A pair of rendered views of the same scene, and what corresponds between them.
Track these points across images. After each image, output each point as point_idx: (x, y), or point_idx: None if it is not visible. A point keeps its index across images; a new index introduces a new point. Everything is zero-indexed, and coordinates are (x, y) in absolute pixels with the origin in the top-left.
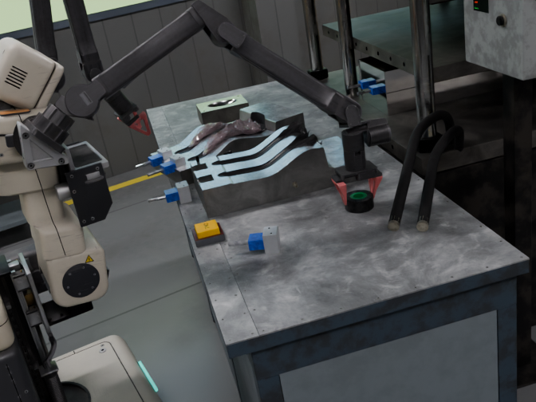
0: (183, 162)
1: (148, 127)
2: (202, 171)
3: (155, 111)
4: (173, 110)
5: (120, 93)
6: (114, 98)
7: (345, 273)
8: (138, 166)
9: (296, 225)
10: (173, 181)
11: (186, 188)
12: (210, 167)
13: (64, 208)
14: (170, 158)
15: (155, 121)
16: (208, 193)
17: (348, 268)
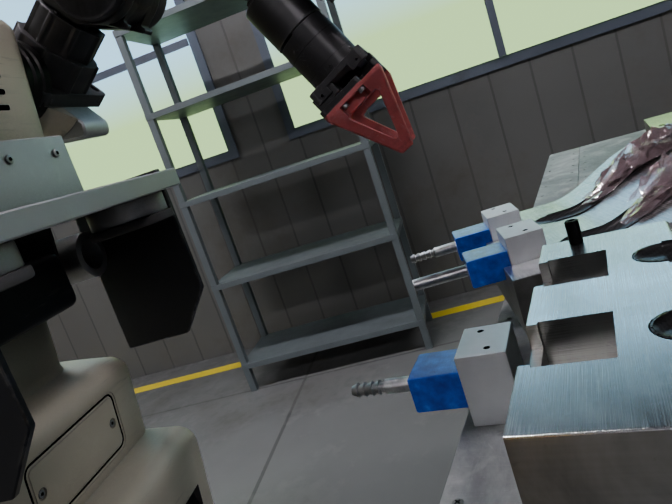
0: (536, 247)
1: (400, 121)
2: (573, 293)
3: (565, 154)
4: (600, 149)
5: (313, 15)
6: (289, 32)
7: None
8: (417, 257)
9: None
10: (508, 310)
11: (494, 363)
12: (619, 274)
13: (60, 388)
14: (497, 233)
15: (553, 169)
16: (550, 464)
17: None
